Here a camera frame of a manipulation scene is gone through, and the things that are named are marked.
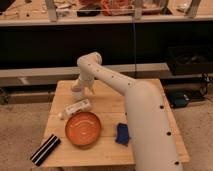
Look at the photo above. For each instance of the black striped rectangular block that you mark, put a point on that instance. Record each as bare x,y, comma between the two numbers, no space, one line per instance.
45,150

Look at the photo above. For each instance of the orange bowl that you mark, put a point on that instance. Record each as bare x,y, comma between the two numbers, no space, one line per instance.
83,128

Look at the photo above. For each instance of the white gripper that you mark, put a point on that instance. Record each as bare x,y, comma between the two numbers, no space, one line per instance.
85,80

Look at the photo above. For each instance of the black bin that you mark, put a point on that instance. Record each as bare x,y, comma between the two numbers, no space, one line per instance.
188,60

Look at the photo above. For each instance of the long workbench shelf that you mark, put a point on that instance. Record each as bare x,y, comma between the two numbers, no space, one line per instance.
81,12

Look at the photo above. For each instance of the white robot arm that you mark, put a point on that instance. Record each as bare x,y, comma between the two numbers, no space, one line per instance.
153,144

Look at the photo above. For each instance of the blue cloth object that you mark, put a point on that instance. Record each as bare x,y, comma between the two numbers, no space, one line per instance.
122,136

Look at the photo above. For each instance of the wooden table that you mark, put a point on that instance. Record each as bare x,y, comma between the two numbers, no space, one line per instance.
108,105

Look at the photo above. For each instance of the dark blue device on floor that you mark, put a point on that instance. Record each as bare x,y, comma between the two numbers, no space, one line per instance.
177,99

